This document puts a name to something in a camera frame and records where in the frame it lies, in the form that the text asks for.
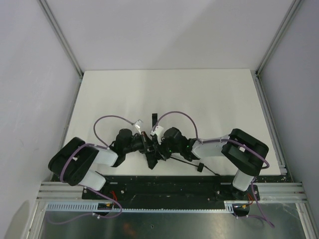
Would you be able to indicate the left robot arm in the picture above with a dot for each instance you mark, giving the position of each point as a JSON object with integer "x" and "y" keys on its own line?
{"x": 72, "y": 163}

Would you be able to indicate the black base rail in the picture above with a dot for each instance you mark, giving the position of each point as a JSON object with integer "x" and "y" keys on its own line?
{"x": 174, "y": 192}

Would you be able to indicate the aluminium frame post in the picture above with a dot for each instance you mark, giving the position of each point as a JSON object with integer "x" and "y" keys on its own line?
{"x": 60, "y": 36}
{"x": 280, "y": 33}

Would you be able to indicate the left aluminium frame post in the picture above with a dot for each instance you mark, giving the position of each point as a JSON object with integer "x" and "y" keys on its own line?
{"x": 60, "y": 36}

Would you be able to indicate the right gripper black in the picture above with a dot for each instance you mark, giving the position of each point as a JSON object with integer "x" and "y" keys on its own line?
{"x": 156, "y": 146}

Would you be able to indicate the right aluminium frame post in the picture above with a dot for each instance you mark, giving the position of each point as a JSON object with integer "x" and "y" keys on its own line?
{"x": 280, "y": 33}

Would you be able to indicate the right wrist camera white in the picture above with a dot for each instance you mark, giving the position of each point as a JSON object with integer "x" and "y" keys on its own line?
{"x": 157, "y": 134}

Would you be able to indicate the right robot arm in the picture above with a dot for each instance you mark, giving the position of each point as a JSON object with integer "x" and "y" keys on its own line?
{"x": 243, "y": 150}

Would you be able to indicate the black folding umbrella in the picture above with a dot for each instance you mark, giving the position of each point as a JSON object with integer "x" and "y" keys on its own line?
{"x": 180, "y": 147}

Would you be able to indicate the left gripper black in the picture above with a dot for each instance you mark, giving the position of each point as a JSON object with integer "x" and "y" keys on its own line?
{"x": 145, "y": 144}

